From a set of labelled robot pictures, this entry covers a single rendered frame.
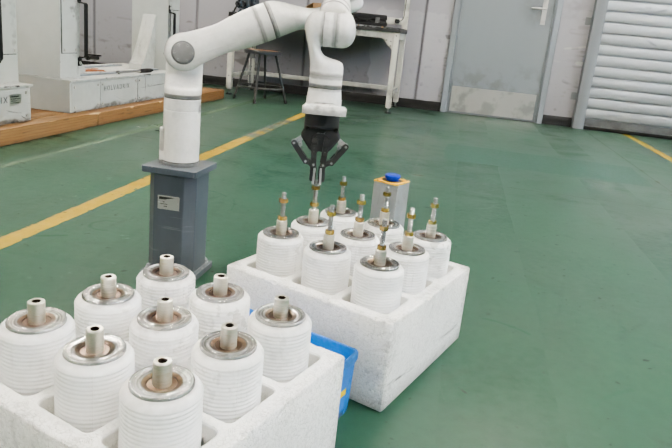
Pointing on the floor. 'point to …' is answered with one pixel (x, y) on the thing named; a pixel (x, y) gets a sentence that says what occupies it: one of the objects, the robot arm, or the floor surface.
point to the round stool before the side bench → (258, 73)
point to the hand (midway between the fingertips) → (316, 175)
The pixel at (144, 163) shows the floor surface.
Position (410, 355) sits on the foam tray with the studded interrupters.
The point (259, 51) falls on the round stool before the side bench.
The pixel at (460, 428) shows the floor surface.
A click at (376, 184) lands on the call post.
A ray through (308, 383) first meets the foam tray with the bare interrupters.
